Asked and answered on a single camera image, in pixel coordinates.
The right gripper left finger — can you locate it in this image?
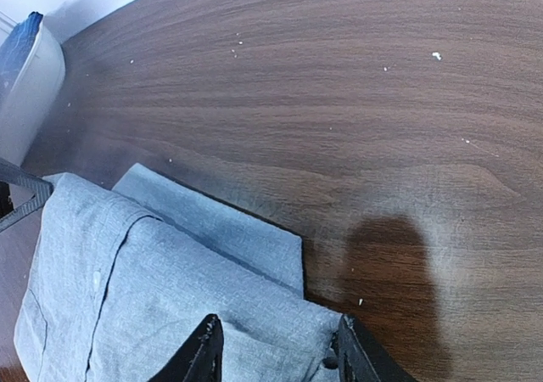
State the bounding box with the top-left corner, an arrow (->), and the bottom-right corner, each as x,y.
149,314 -> 224,382

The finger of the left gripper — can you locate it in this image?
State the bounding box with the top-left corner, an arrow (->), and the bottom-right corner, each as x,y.
1,159 -> 53,232

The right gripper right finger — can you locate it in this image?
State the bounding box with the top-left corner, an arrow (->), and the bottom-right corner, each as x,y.
331,314 -> 417,382

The white plastic basket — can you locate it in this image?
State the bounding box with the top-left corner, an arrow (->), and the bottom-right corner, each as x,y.
1,19 -> 65,166

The grey long sleeve shirt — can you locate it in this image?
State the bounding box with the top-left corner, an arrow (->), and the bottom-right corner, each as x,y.
14,164 -> 340,381

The blue plaid shirt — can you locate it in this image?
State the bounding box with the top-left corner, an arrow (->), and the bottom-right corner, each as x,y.
1,11 -> 43,101

